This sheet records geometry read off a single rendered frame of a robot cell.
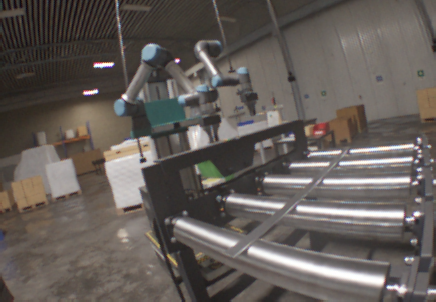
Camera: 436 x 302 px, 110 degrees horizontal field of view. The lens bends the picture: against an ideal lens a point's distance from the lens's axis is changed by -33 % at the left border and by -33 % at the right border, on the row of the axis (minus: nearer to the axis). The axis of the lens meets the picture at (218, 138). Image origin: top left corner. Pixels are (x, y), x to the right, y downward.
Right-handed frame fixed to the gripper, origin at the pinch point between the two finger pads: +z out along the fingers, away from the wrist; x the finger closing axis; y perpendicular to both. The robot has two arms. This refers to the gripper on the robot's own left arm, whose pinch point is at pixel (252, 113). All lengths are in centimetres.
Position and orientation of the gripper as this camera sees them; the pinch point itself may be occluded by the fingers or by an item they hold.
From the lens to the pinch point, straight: 153.4
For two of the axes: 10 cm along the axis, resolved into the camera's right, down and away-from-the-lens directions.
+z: 2.2, 9.7, 0.6
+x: 7.5, -2.1, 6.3
